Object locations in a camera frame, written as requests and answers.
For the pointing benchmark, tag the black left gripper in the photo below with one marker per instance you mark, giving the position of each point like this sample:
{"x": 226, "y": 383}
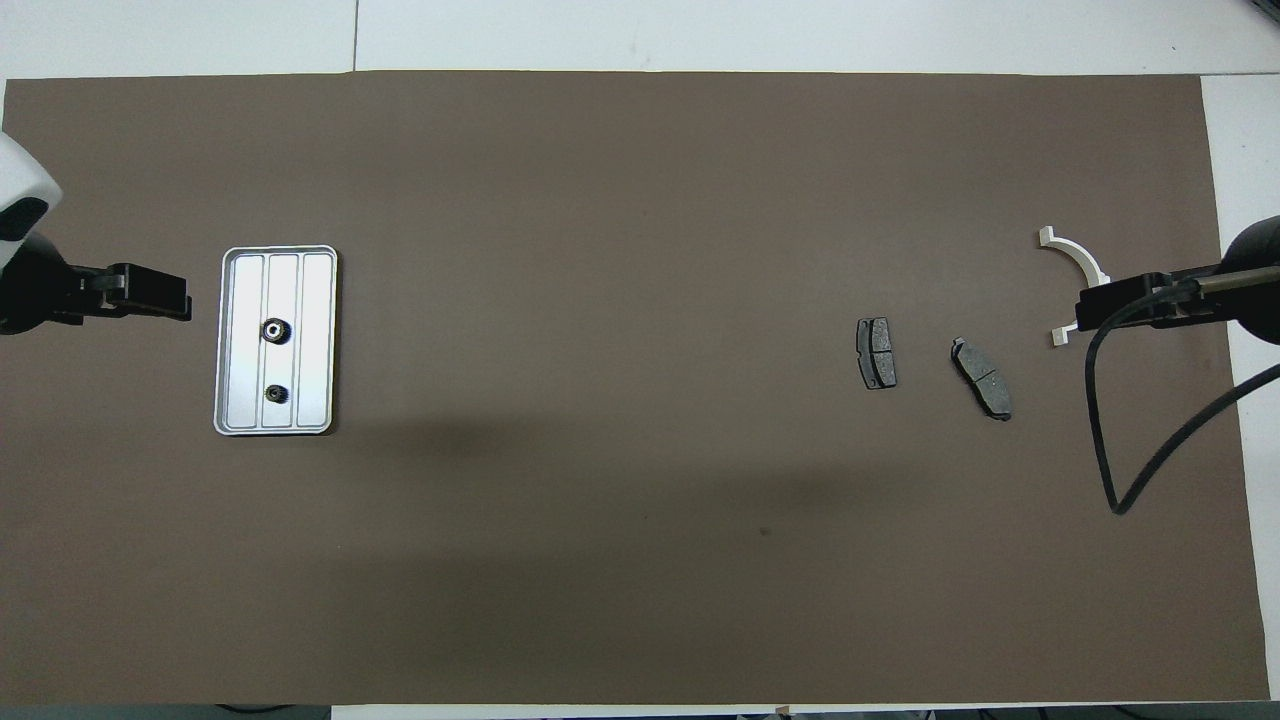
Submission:
{"x": 35, "y": 290}

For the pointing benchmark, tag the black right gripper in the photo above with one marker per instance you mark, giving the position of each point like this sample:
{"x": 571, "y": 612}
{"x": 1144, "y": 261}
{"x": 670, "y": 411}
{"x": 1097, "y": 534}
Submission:
{"x": 1255, "y": 315}

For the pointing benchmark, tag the large black bearing gear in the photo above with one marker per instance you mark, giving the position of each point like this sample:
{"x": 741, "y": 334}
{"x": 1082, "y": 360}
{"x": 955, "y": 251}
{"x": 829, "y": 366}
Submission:
{"x": 274, "y": 330}

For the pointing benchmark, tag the small black bearing gear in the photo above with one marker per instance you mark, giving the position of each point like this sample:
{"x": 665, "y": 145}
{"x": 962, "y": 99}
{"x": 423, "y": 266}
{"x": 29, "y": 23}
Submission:
{"x": 276, "y": 395}

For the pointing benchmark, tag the silver metal tray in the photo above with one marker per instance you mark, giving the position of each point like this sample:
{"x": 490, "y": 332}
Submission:
{"x": 315, "y": 300}

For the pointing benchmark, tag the long curved grey brake pad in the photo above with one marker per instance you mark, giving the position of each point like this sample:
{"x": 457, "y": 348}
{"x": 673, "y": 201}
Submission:
{"x": 982, "y": 380}

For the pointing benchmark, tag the rectangular grey brake pad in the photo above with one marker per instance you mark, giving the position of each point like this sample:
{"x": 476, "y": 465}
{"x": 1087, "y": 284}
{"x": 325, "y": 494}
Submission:
{"x": 877, "y": 353}

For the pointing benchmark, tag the brown table mat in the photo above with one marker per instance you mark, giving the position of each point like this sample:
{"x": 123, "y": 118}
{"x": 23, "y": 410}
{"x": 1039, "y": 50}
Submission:
{"x": 640, "y": 200}

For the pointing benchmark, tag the white curved plastic bracket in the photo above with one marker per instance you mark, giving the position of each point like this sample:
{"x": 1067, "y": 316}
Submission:
{"x": 1075, "y": 250}

